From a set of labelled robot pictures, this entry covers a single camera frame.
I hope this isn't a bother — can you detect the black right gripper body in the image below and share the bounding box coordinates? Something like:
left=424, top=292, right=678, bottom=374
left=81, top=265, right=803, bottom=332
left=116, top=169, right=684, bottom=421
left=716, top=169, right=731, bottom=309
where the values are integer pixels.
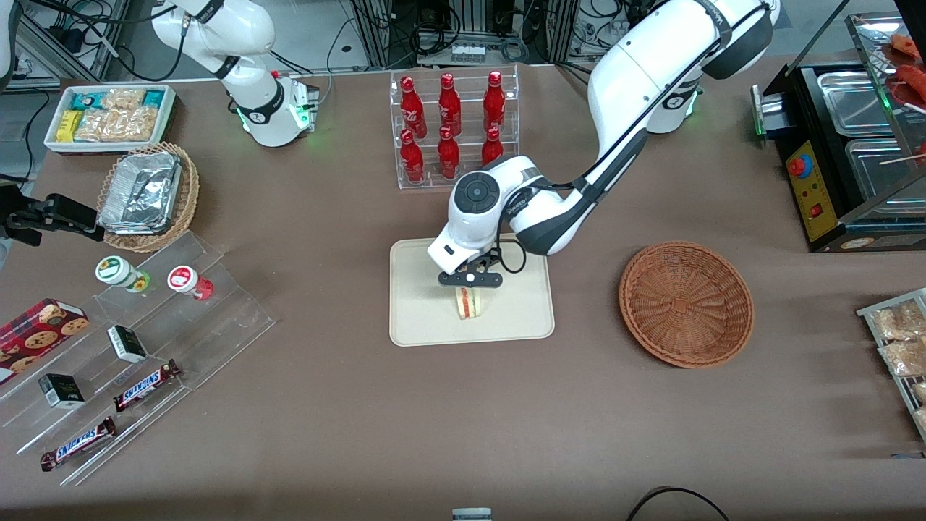
left=0, top=185, right=51, bottom=247

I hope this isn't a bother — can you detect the triangular sandwich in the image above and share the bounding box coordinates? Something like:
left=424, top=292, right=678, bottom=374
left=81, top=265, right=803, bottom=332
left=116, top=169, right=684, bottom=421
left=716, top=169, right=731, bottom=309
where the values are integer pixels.
left=454, top=287, right=487, bottom=320

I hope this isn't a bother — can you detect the cream plastic tray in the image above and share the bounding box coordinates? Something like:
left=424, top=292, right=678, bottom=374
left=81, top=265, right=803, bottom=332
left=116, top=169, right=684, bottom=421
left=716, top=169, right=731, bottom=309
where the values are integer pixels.
left=389, top=232, right=556, bottom=347

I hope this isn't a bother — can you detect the aluminium foil tray stack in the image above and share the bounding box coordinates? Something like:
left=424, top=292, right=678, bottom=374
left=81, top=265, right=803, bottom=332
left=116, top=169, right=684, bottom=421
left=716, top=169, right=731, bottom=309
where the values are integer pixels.
left=99, top=152, right=182, bottom=234

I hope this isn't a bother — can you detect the light wicker basket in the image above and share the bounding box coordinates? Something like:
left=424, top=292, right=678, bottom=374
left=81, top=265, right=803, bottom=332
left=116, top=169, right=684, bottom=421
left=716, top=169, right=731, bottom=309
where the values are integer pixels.
left=98, top=143, right=200, bottom=253

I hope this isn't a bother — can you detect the round brown wicker basket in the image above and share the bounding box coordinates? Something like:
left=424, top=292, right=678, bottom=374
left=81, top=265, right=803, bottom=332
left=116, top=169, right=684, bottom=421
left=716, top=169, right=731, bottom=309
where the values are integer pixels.
left=619, top=241, right=755, bottom=369

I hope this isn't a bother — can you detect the green lid white cup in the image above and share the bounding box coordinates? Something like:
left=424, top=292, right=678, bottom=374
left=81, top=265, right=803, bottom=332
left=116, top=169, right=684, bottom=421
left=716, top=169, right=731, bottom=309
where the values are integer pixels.
left=95, top=256, right=150, bottom=293

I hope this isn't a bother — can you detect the white rectangular snack bin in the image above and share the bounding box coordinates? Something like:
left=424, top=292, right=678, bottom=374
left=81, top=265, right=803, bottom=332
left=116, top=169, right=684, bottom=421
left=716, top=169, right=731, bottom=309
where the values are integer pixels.
left=45, top=85, right=177, bottom=154

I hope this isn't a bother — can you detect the clear cracker bag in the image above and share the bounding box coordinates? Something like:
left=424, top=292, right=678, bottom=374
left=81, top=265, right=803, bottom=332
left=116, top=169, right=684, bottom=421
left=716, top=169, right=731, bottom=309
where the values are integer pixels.
left=75, top=109, right=116, bottom=143
left=101, top=88, right=146, bottom=111
left=112, top=107, right=158, bottom=143

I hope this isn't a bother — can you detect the red lid white cup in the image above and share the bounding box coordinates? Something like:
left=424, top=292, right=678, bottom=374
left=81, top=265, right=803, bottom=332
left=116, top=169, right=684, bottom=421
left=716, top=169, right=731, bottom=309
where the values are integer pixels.
left=168, top=266, right=214, bottom=301

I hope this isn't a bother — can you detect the red cookie box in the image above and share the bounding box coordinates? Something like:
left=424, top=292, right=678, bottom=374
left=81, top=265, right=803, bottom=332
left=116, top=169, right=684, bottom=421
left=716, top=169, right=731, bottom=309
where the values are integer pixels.
left=0, top=298, right=90, bottom=385

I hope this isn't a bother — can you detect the clear acrylic bottle rack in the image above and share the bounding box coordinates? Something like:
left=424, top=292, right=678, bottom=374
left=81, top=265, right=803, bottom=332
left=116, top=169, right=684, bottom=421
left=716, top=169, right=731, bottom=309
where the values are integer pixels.
left=389, top=65, right=520, bottom=190

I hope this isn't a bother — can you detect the small black box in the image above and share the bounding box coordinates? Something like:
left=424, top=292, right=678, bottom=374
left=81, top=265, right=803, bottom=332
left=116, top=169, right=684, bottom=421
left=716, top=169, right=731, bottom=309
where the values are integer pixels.
left=107, top=326, right=148, bottom=363
left=38, top=373, right=85, bottom=410

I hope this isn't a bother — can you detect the clear acrylic stepped display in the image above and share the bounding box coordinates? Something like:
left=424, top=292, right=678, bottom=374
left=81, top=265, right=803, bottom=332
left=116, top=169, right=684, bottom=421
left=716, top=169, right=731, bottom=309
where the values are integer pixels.
left=0, top=232, right=276, bottom=486

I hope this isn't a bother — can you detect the snickers chocolate bar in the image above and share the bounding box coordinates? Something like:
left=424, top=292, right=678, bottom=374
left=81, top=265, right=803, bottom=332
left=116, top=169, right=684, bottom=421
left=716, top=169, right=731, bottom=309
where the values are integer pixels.
left=40, top=417, right=116, bottom=472
left=114, top=360, right=182, bottom=412

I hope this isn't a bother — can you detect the black food warmer case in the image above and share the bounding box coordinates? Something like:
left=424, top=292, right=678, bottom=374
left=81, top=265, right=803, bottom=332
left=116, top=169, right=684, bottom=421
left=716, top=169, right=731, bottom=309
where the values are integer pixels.
left=752, top=11, right=926, bottom=253

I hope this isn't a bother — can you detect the steel warmer pan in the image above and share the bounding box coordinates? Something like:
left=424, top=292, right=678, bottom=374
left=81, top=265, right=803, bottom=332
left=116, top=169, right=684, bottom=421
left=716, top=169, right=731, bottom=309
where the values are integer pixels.
left=845, top=137, right=926, bottom=201
left=817, top=70, right=899, bottom=137

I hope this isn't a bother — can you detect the black cable loop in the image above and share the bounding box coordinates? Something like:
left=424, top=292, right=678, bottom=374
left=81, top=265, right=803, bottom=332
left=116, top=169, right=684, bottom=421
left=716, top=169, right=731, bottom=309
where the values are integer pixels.
left=626, top=486, right=731, bottom=521

